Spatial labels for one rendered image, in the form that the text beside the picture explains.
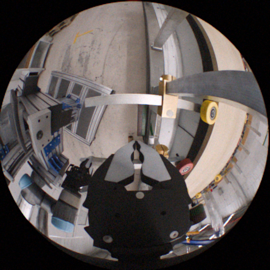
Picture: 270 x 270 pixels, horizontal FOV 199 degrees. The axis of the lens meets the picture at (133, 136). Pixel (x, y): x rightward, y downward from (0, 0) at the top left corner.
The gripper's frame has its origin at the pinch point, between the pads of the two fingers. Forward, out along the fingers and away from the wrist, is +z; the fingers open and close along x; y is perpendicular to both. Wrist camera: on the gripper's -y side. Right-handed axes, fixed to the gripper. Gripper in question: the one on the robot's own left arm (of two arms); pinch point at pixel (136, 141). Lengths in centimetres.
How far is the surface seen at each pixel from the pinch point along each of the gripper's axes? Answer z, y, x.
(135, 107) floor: 96, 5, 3
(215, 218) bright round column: -125, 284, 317
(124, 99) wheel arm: 11.9, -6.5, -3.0
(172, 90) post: 6.8, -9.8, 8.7
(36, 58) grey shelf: 71, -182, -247
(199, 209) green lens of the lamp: -12.5, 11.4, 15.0
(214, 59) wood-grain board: 6.8, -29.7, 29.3
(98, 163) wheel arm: 10.2, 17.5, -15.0
